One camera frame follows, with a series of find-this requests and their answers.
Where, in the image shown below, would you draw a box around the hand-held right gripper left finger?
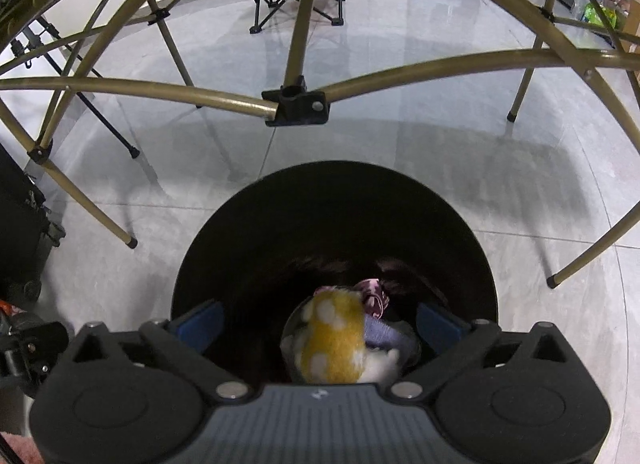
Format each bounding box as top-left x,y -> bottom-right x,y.
69,299 -> 252,402

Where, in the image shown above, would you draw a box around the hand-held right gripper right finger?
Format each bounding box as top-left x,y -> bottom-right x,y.
386,302 -> 577,400

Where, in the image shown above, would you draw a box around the purple burlap pouch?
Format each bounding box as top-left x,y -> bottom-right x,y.
362,314 -> 418,360

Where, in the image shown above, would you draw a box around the pink satin scrunchie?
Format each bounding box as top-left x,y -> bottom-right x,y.
315,278 -> 391,320

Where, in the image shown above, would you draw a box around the yellow and white hamster plush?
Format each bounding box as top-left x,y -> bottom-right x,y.
282,289 -> 403,386

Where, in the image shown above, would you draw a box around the black trash bin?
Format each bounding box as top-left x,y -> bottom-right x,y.
171,160 -> 499,387

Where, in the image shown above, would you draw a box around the pink fuzzy blanket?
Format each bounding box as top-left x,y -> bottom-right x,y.
0,431 -> 46,464

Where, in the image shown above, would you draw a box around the black tripod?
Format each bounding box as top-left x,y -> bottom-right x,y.
10,19 -> 141,160

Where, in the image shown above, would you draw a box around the tan slatted folding table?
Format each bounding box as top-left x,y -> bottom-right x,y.
0,0 -> 640,290

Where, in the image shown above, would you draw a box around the green plastic bag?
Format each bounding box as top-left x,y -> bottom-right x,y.
582,1 -> 623,27

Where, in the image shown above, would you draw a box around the large cardboard box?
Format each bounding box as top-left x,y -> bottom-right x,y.
622,4 -> 640,52

